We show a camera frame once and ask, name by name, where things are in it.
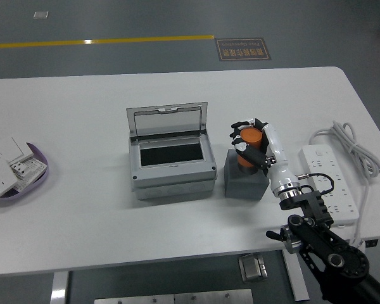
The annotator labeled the white power strip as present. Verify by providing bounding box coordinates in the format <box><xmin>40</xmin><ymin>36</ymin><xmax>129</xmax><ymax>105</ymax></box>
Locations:
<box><xmin>298</xmin><ymin>144</ymin><xmax>360</xmax><ymax>228</ymax></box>

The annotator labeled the grey junction box with lid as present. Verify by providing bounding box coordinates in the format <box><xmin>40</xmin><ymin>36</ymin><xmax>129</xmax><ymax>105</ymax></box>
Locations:
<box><xmin>125</xmin><ymin>101</ymin><xmax>217</xmax><ymax>201</ymax></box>

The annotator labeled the purple tray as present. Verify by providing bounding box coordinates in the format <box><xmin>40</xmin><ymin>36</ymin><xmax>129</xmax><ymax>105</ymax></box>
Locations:
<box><xmin>0</xmin><ymin>142</ymin><xmax>49</xmax><ymax>207</ymax></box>

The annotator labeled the metal floor socket box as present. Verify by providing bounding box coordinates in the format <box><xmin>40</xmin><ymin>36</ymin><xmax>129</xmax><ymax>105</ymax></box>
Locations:
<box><xmin>238</xmin><ymin>253</ymin><xmax>269</xmax><ymax>282</ymax></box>

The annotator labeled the orange cylinder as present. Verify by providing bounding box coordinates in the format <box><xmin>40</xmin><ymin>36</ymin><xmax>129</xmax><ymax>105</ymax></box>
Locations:
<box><xmin>235</xmin><ymin>127</ymin><xmax>264</xmax><ymax>175</ymax></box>

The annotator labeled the white switch plate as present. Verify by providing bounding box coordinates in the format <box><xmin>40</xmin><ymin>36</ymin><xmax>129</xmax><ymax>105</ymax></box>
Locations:
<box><xmin>0</xmin><ymin>136</ymin><xmax>32</xmax><ymax>163</ymax></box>

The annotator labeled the white gridded plastic insert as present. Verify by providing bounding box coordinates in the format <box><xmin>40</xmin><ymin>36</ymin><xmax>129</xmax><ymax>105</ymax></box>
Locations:
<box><xmin>14</xmin><ymin>158</ymin><xmax>48</xmax><ymax>193</ymax></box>

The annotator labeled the small white socket module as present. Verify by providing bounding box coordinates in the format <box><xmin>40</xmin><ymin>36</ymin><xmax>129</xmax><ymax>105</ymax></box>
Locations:
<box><xmin>9</xmin><ymin>160</ymin><xmax>31</xmax><ymax>180</ymax></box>

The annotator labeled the brown floor sign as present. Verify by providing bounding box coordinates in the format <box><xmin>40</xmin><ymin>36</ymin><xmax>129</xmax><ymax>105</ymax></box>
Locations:
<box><xmin>215</xmin><ymin>37</ymin><xmax>272</xmax><ymax>62</ymax></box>

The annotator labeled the grey cube with round hole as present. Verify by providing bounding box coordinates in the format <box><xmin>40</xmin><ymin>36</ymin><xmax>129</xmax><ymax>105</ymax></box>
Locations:
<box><xmin>224</xmin><ymin>148</ymin><xmax>270</xmax><ymax>200</ymax></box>

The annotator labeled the white power strip cable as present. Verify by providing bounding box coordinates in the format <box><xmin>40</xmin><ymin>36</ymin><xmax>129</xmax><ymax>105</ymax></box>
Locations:
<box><xmin>308</xmin><ymin>120</ymin><xmax>380</xmax><ymax>251</ymax></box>

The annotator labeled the yellow floor tape line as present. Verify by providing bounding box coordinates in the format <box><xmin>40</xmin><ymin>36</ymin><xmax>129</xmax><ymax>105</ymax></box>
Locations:
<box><xmin>0</xmin><ymin>34</ymin><xmax>215</xmax><ymax>50</ymax></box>

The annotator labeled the white table leg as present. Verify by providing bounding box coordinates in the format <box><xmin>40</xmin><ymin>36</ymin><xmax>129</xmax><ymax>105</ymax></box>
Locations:
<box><xmin>281</xmin><ymin>248</ymin><xmax>310</xmax><ymax>301</ymax></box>
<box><xmin>49</xmin><ymin>271</ymin><xmax>70</xmax><ymax>304</ymax></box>

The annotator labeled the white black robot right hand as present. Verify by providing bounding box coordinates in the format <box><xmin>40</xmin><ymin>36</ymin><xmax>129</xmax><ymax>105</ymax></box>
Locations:
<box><xmin>229</xmin><ymin>117</ymin><xmax>301</xmax><ymax>196</ymax></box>

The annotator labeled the metal base plate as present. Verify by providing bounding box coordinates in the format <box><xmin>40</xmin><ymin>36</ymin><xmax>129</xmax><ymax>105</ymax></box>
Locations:
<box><xmin>94</xmin><ymin>288</ymin><xmax>254</xmax><ymax>304</ymax></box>

